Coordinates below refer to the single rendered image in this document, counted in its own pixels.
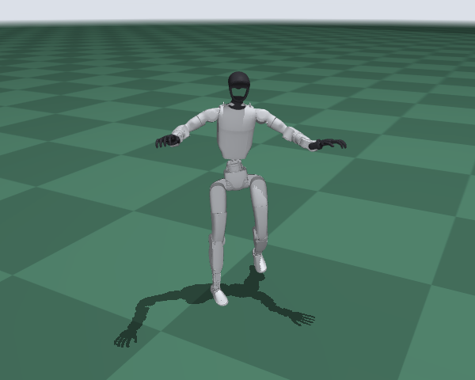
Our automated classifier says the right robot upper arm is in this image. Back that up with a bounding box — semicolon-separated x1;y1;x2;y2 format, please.
182;108;220;140

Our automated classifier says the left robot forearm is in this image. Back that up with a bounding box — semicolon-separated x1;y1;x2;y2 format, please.
289;127;318;152

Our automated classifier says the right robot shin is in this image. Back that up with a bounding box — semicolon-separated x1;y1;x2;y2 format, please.
208;234;224;291

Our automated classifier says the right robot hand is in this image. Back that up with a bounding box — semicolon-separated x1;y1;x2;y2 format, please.
155;135;181;148

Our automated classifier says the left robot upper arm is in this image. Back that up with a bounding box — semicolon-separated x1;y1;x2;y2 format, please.
255;108;295;142

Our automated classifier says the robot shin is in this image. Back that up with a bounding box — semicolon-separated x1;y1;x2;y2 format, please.
253;235;268;256
208;234;224;291

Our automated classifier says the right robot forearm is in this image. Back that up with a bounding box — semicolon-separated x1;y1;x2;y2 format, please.
171;125;185;147

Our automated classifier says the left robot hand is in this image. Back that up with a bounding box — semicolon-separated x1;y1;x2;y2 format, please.
309;139;347;150

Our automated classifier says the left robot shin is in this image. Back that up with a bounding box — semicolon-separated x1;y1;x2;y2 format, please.
253;235;268;256

